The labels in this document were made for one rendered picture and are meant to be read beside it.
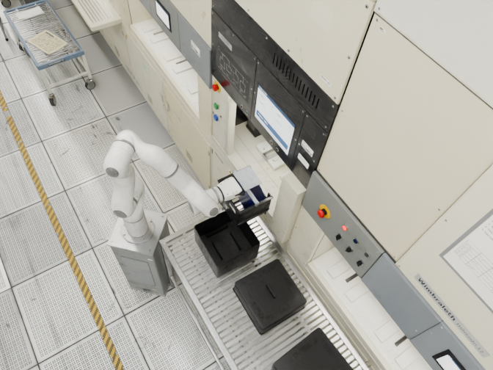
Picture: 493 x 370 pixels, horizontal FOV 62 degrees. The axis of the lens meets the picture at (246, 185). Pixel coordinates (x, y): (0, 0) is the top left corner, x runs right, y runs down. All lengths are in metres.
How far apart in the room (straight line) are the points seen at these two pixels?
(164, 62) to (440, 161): 2.42
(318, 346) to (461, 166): 1.15
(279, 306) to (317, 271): 0.29
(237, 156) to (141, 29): 1.46
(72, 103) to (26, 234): 1.38
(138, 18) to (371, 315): 2.79
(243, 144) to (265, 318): 1.12
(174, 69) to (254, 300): 1.81
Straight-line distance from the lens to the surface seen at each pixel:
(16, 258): 3.55
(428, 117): 1.24
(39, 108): 4.39
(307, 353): 2.04
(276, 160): 2.60
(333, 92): 1.49
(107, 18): 3.84
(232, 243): 2.43
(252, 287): 2.24
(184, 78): 3.14
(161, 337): 3.07
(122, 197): 2.08
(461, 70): 1.13
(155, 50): 3.39
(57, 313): 3.28
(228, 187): 2.02
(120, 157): 1.81
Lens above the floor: 2.98
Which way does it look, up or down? 57 degrees down
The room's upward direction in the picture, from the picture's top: 7 degrees clockwise
